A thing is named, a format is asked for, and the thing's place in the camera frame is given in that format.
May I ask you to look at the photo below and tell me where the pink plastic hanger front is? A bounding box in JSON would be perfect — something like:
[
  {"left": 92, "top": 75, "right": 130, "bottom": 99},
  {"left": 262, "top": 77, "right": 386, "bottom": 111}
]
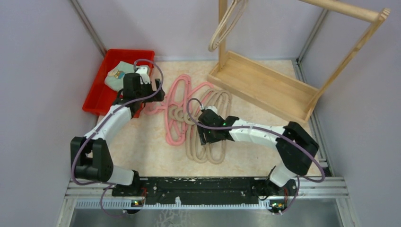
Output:
[{"left": 143, "top": 74, "right": 191, "bottom": 146}]

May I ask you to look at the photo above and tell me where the pink plastic hanger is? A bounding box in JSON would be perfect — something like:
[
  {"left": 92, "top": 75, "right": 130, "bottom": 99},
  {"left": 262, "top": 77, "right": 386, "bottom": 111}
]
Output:
[
  {"left": 171, "top": 80, "right": 214, "bottom": 125},
  {"left": 165, "top": 74, "right": 192, "bottom": 146},
  {"left": 143, "top": 74, "right": 191, "bottom": 146}
]

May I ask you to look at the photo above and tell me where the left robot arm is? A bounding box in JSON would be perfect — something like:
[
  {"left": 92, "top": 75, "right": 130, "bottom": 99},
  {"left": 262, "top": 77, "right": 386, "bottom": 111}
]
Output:
[{"left": 70, "top": 72, "right": 165, "bottom": 196}]

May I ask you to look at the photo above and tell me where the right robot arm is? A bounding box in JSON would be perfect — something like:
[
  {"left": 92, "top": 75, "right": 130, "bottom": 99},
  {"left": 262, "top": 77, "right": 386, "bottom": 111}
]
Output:
[{"left": 197, "top": 109, "right": 319, "bottom": 195}]

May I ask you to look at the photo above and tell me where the pink plastic hanger middle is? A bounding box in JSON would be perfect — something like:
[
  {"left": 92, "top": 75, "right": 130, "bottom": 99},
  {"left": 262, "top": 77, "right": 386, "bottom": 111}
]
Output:
[{"left": 165, "top": 74, "right": 192, "bottom": 146}]

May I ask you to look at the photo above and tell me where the light green folded shirt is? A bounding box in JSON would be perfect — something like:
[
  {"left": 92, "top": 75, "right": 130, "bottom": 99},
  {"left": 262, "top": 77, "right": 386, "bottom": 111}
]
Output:
[{"left": 105, "top": 61, "right": 138, "bottom": 92}]

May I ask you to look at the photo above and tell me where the pink plastic hanger back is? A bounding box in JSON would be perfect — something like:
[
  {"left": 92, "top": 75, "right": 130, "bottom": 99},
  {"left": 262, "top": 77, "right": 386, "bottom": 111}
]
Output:
[{"left": 171, "top": 80, "right": 214, "bottom": 125}]

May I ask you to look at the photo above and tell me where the red plastic bin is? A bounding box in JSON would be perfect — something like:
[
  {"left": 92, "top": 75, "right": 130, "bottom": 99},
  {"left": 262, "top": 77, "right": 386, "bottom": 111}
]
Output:
[{"left": 82, "top": 49, "right": 155, "bottom": 116}]

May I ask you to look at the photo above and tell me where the wooden hanger rack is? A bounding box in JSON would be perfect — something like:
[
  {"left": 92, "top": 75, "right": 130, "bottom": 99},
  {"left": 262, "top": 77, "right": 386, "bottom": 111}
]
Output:
[{"left": 207, "top": 0, "right": 391, "bottom": 125}]

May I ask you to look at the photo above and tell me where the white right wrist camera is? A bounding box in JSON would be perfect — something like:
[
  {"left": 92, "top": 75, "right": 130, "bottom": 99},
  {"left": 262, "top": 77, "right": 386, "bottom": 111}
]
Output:
[{"left": 204, "top": 105, "right": 218, "bottom": 114}]

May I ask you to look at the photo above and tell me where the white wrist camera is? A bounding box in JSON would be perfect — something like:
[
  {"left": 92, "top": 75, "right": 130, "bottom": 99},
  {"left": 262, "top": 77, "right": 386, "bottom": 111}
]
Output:
[
  {"left": 204, "top": 105, "right": 218, "bottom": 114},
  {"left": 135, "top": 65, "right": 151, "bottom": 84}
]

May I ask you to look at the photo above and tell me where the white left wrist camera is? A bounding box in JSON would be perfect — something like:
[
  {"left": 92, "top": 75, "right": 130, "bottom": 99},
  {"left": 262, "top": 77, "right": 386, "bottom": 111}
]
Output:
[{"left": 135, "top": 65, "right": 151, "bottom": 84}]

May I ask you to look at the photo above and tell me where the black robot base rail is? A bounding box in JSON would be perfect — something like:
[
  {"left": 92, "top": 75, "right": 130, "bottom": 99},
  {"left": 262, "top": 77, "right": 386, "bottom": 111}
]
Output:
[{"left": 112, "top": 177, "right": 297, "bottom": 205}]

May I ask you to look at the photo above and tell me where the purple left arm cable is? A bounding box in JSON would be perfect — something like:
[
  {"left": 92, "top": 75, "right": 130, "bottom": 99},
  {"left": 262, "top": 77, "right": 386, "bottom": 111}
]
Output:
[{"left": 70, "top": 59, "right": 165, "bottom": 218}]

